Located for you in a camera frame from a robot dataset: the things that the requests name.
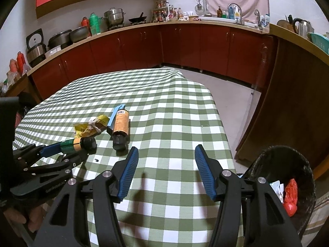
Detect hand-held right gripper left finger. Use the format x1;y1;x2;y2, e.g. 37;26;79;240
33;146;140;247

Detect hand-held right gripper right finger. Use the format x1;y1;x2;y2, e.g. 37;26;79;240
195;145;302;247

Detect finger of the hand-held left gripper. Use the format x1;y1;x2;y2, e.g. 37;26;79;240
10;152;89;200
12;143;64;169

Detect small green bottle yellow label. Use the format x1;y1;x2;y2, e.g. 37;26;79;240
60;136;97;153

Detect orange plastic bag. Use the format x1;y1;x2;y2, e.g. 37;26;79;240
282;178;299;218

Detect black trash bin with liner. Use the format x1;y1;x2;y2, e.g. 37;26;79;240
242;145;318;238

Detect person's left hand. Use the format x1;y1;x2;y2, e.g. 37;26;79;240
3;205;48;234

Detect crumpled yellow wrapper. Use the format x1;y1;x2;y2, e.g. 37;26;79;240
73;114;109;138

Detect brown bottle with black cap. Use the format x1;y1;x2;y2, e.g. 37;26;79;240
112;110;131;151

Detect green white checkered tablecloth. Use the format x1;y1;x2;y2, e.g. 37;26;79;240
12;67;245;247

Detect steel rice cooker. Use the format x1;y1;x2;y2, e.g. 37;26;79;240
25;28;48;68

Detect black pot with lid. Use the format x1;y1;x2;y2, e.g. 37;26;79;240
47;29;74;50

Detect wooden counter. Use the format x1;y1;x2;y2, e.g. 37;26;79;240
235;23;329;181

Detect grey metal pot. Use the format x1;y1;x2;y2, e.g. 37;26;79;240
69;26;91;44

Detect striped beige cloth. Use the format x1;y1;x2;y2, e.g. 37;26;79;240
300;192;329;247

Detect red kitchen base cabinets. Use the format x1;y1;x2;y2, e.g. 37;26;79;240
28;22;277;101

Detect green thermos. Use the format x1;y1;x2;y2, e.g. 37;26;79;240
88;13;101;36

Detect steel steamer pot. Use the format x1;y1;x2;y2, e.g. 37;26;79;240
101;8;127;29

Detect black wok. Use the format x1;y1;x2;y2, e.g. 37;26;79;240
128;12;148;25

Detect white sink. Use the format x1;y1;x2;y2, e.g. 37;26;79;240
198;16;257;28

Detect small steel faucet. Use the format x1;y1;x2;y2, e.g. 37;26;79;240
254;9;263;29

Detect steel sink faucet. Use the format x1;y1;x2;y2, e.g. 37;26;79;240
227;3;244;25

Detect hanging metal strainer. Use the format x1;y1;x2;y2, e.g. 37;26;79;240
194;0;206;16

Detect rack of spice jars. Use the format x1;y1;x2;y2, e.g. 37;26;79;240
151;0;186;22

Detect wooden cutting board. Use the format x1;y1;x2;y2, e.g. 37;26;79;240
276;19;297;33

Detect green plastic basket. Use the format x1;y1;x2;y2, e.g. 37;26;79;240
307;32;329;54

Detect steel electric kettle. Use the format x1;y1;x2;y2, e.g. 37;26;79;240
291;17;315;41

